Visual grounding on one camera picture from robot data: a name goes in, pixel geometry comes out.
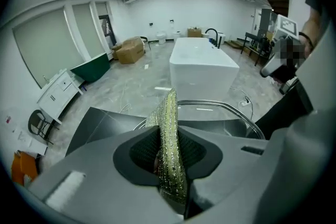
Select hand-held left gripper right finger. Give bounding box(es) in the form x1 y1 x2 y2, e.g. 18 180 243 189
178 125 275 220

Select black bathtub faucet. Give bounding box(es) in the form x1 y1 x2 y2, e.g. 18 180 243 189
204 28 224 48

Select person's black shirt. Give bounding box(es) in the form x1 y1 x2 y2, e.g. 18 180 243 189
304 0 326 13

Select white water dispenser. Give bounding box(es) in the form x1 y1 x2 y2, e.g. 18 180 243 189
4 107 48 156

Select cleaning cloth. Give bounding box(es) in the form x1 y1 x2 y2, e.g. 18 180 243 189
145 87 188 205

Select black topped sink cabinet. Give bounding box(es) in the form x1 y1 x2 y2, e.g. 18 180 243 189
65 106 253 157

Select person's black trousers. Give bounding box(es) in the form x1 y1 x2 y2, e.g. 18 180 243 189
256 77 314 140

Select narrow grey window blind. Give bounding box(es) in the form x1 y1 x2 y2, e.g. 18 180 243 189
94 2 110 17

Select person's right forearm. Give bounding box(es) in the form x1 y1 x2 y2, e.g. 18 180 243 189
299 6 323 58

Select black wrist band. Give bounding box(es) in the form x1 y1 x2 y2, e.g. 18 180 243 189
299 31 314 48

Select black wicker chair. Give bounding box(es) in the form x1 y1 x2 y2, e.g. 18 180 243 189
27 109 60 145

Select green bathtub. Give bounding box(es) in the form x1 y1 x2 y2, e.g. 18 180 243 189
70 52 110 84

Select large cardboard box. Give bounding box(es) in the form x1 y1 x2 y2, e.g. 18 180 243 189
115 36 146 65

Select glass pot lid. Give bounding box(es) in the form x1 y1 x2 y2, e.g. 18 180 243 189
132 99 265 141

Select dark wooden chair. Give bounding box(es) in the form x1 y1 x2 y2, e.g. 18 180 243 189
140 36 151 51

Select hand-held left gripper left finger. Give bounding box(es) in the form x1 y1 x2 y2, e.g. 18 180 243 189
27 125 184 224

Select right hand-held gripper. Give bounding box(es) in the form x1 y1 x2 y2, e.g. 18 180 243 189
259 14 308 82

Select wide grey window blind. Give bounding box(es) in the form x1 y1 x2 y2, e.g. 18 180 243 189
12 6 79 89

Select white vanity cabinet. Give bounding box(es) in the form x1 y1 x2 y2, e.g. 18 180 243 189
36 68 82 124

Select black metal table frame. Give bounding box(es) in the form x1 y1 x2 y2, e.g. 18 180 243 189
241 31 272 66

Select orange sofa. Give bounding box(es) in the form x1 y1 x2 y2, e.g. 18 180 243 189
10 151 40 187

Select black framed door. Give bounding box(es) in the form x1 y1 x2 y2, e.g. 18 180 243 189
98 14 116 47

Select white bathtub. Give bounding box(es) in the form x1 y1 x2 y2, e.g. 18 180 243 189
169 37 240 100

